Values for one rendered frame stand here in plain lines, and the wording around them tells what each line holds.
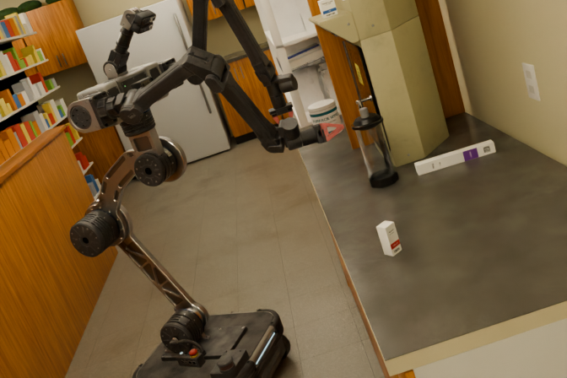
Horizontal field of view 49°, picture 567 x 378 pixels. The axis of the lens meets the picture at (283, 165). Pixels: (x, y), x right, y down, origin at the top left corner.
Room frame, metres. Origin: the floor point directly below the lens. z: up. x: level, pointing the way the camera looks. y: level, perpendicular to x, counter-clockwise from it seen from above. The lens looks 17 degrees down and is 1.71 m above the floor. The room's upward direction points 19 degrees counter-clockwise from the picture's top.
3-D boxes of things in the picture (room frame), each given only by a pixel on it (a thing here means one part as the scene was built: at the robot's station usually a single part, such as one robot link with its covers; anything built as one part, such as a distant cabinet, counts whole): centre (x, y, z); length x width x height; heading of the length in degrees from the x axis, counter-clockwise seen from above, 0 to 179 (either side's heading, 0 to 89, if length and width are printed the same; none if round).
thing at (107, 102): (2.25, 0.52, 1.45); 0.09 x 0.08 x 0.12; 153
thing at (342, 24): (2.26, -0.32, 1.46); 0.32 x 0.12 x 0.10; 179
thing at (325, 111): (2.84, -0.26, 1.01); 0.13 x 0.13 x 0.15
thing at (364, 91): (2.26, -0.37, 1.19); 0.30 x 0.01 x 0.40; 179
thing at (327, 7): (2.22, -0.32, 1.54); 0.05 x 0.05 x 0.06; 89
